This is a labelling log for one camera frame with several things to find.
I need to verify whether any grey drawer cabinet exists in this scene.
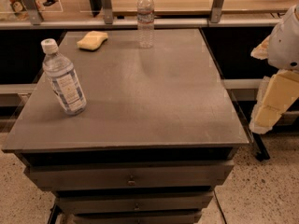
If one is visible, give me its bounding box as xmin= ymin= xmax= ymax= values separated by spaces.
xmin=3 ymin=29 xmax=248 ymax=224

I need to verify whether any clear water bottle red label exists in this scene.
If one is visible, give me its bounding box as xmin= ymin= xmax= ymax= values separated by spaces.
xmin=136 ymin=0 xmax=154 ymax=49

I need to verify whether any colourful box on shelf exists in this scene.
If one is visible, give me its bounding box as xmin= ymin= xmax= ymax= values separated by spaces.
xmin=0 ymin=0 xmax=28 ymax=21

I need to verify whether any yellow sponge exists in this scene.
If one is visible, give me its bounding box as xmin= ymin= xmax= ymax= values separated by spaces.
xmin=77 ymin=31 xmax=108 ymax=51

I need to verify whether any small black object on shelf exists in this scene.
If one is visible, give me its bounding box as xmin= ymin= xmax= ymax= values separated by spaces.
xmin=43 ymin=0 xmax=58 ymax=7

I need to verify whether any blue label plastic bottle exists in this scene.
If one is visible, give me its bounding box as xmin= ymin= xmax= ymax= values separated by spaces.
xmin=41 ymin=38 xmax=87 ymax=115

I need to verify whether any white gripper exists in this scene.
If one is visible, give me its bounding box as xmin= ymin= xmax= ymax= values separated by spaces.
xmin=249 ymin=5 xmax=299 ymax=134

